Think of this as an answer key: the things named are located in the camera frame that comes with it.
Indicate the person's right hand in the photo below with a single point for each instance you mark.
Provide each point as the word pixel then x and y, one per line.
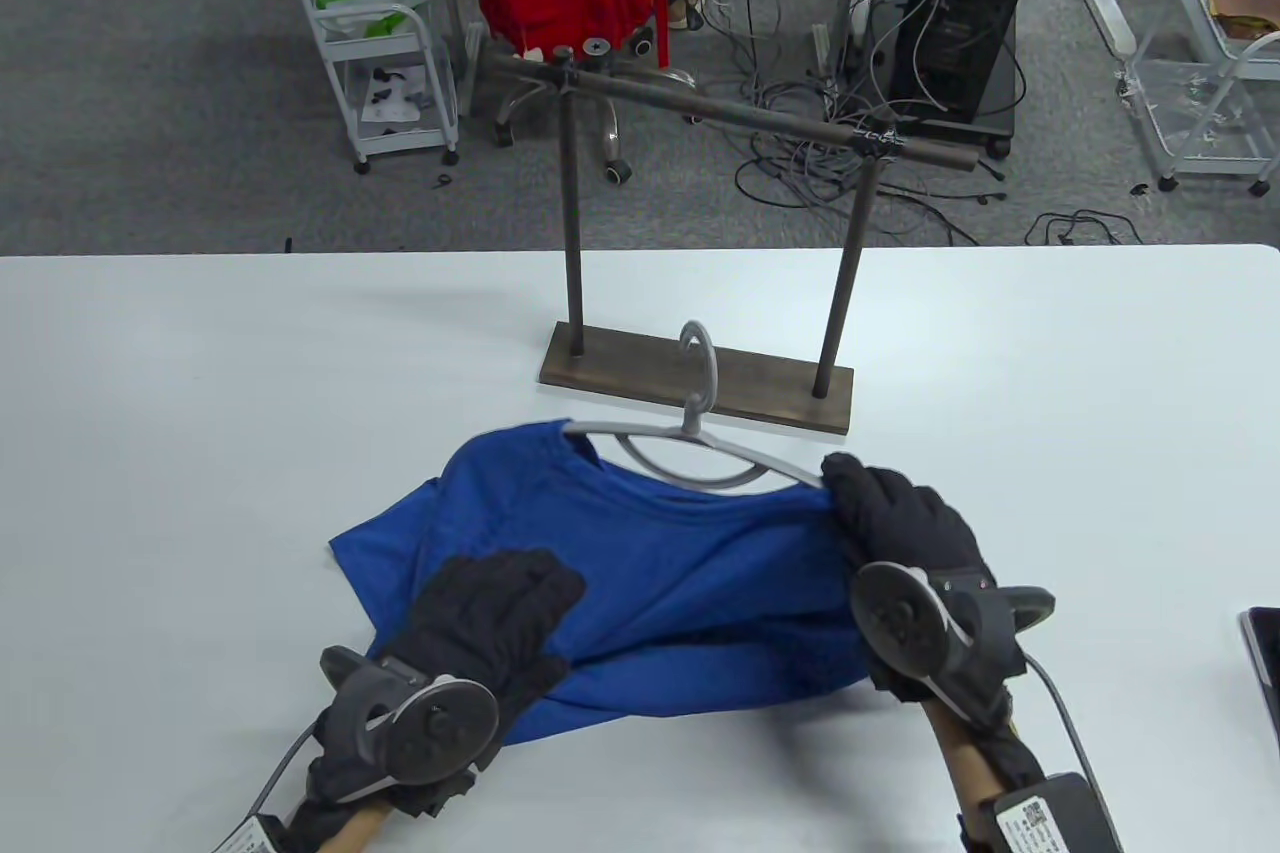
pixel 900 513

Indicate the person's left hand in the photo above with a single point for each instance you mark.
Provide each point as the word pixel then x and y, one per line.
pixel 490 603

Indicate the blue t-shirt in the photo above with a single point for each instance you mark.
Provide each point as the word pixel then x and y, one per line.
pixel 680 573

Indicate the grey plastic hanger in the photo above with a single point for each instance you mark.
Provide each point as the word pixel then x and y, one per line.
pixel 694 423

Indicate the person's left forearm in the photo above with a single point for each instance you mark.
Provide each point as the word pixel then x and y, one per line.
pixel 355 833

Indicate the person's right forearm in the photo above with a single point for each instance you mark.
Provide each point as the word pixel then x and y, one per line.
pixel 960 753

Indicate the grey round right hand tracker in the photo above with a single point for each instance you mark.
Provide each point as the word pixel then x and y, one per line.
pixel 905 618

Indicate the grey round hand tracker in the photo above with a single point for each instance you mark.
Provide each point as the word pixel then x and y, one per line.
pixel 440 723
pixel 905 618

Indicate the grey round left hand tracker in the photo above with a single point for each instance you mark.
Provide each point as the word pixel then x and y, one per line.
pixel 440 723

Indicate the dark metal hanging rack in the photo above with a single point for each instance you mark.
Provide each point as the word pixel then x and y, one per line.
pixel 780 393

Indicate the black wheeled tower stand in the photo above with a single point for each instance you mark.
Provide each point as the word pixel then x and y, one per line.
pixel 960 131

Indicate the dark tablet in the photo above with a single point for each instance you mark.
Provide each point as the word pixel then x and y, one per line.
pixel 1265 663

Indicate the white rolling cart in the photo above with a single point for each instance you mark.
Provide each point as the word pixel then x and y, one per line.
pixel 400 133
pixel 1200 158

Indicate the white power strip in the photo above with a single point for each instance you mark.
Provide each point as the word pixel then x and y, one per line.
pixel 821 48

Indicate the office chair chrome base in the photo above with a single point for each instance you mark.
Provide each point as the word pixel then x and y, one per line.
pixel 612 133

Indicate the white sheet with black parts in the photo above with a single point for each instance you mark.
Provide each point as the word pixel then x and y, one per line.
pixel 390 98

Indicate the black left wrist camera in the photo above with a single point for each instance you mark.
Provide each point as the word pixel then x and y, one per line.
pixel 250 838

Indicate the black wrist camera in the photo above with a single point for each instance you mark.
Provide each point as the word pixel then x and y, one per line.
pixel 1050 818
pixel 250 838

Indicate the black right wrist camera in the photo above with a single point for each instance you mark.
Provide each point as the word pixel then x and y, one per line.
pixel 1050 818

